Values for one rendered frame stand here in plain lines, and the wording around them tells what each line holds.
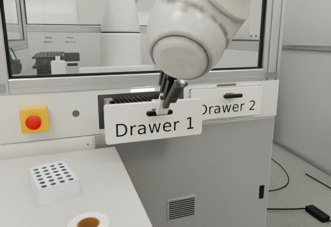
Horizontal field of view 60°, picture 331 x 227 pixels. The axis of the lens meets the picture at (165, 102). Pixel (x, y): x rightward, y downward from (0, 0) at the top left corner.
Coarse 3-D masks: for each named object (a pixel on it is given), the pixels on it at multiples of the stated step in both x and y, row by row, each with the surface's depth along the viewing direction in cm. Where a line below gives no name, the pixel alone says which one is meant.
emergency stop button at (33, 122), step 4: (32, 116) 79; (36, 116) 80; (28, 120) 78; (32, 120) 79; (36, 120) 79; (40, 120) 80; (28, 124) 78; (32, 124) 79; (36, 124) 79; (40, 124) 80; (28, 128) 79; (32, 128) 79; (36, 128) 80
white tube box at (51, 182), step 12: (36, 168) 70; (48, 168) 70; (60, 168) 70; (36, 180) 64; (48, 180) 64; (60, 180) 64; (72, 180) 63; (36, 192) 62; (48, 192) 61; (60, 192) 62; (72, 192) 64
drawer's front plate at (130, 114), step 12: (108, 108) 77; (120, 108) 78; (132, 108) 79; (144, 108) 80; (180, 108) 84; (192, 108) 85; (108, 120) 77; (120, 120) 78; (132, 120) 80; (144, 120) 81; (156, 120) 82; (168, 120) 83; (180, 120) 84; (192, 120) 86; (108, 132) 78; (120, 132) 79; (132, 132) 80; (156, 132) 83; (168, 132) 84; (180, 132) 85; (192, 132) 87; (108, 144) 79
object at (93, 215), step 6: (78, 216) 50; (84, 216) 50; (90, 216) 50; (96, 216) 50; (102, 216) 50; (72, 222) 49; (78, 222) 49; (84, 222) 50; (90, 222) 50; (96, 222) 50; (102, 222) 49; (108, 222) 49
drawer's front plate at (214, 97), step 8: (216, 88) 103; (224, 88) 103; (232, 88) 104; (240, 88) 105; (248, 88) 106; (256, 88) 107; (192, 96) 99; (200, 96) 100; (208, 96) 101; (216, 96) 102; (248, 96) 107; (256, 96) 108; (208, 104) 102; (216, 104) 103; (224, 104) 104; (232, 104) 105; (240, 104) 106; (248, 104) 107; (256, 104) 109; (208, 112) 103; (232, 112) 106; (240, 112) 107; (248, 112) 108; (256, 112) 109
